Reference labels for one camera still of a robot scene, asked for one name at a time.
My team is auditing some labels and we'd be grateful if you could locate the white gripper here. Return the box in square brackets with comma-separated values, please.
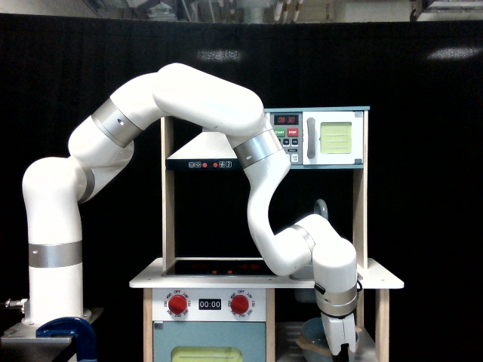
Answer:
[321, 314, 357, 362]

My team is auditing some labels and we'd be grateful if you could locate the grey pot with beige rim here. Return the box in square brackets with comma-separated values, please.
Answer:
[296, 318, 344, 361]

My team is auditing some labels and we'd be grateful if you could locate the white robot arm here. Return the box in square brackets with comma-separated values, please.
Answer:
[22, 63, 358, 355]

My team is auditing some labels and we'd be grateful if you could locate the right red oven knob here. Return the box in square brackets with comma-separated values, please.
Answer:
[230, 295, 249, 315]

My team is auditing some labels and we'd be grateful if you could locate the red oven knob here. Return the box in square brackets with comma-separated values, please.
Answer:
[168, 295, 188, 315]
[230, 295, 249, 315]

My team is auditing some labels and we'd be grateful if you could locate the grey toy faucet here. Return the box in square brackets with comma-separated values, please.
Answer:
[314, 199, 328, 219]

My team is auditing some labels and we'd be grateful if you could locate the black timer display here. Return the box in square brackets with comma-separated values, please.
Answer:
[198, 299, 222, 311]

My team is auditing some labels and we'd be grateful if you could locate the teal oven door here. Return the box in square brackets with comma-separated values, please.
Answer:
[153, 321, 266, 361]

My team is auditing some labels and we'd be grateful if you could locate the left red oven knob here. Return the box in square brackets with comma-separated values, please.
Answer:
[168, 295, 188, 315]

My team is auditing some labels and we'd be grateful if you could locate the black toy stovetop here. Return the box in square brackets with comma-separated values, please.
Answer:
[164, 259, 275, 278]

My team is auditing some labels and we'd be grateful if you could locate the toy microwave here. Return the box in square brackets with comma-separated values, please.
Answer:
[265, 107, 368, 169]

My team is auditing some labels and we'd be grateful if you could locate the blue C-clamp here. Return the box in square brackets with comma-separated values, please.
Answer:
[35, 317, 97, 362]

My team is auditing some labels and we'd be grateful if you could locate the wooden toy kitchen frame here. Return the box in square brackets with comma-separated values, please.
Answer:
[131, 115, 404, 361]

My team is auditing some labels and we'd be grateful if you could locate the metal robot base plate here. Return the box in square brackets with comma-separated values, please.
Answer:
[0, 306, 105, 362]

